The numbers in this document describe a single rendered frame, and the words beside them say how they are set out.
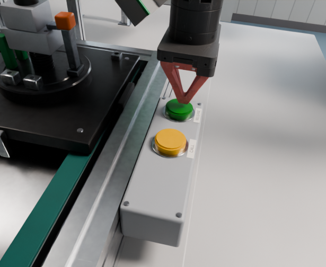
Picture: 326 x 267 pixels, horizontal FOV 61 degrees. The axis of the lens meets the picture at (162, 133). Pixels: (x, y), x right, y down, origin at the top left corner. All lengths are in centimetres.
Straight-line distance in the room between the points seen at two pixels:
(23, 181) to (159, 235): 19
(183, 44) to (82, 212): 21
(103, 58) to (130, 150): 23
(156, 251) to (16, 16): 35
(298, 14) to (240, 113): 321
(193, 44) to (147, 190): 17
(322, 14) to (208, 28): 352
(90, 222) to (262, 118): 42
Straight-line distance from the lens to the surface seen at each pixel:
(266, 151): 53
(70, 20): 41
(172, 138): 35
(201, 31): 32
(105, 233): 29
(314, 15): 380
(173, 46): 32
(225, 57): 81
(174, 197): 31
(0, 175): 42
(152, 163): 33
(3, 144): 41
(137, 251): 39
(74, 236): 29
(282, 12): 373
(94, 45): 59
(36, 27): 41
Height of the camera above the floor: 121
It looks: 43 degrees down
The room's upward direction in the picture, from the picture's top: 4 degrees clockwise
